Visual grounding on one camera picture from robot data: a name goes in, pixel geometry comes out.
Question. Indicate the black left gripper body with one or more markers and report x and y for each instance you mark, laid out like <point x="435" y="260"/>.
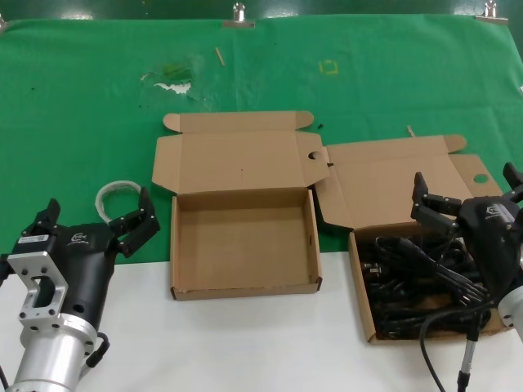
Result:
<point x="88" y="265"/>

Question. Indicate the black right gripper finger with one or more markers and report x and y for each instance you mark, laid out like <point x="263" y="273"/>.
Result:
<point x="433" y="212"/>
<point x="515" y="179"/>

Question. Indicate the long wooden stick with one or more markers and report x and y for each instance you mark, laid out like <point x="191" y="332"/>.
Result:
<point x="220" y="56"/>

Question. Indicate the clear tape roll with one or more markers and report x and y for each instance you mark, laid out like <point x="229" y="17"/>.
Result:
<point x="102" y="196"/>

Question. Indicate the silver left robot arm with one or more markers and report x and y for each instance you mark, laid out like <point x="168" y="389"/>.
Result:
<point x="49" y="359"/>

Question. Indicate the green table cloth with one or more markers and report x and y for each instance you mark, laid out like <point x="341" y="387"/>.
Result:
<point x="81" y="102"/>

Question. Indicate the open brown cardboard box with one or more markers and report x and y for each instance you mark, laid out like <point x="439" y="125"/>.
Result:
<point x="229" y="163"/>
<point x="376" y="183"/>

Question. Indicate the clear tape patch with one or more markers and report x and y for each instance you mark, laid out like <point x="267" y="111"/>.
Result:
<point x="175" y="73"/>

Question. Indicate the silver binder clip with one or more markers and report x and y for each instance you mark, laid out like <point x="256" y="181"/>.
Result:
<point x="239" y="18"/>
<point x="491" y="14"/>

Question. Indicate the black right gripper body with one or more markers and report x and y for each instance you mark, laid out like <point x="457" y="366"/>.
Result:
<point x="494" y="245"/>

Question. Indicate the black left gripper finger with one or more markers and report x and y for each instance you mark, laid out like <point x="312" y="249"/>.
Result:
<point x="139" y="228"/>
<point x="46" y="218"/>

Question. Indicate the short wooden stick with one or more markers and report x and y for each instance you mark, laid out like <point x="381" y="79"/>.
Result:
<point x="410" y="130"/>

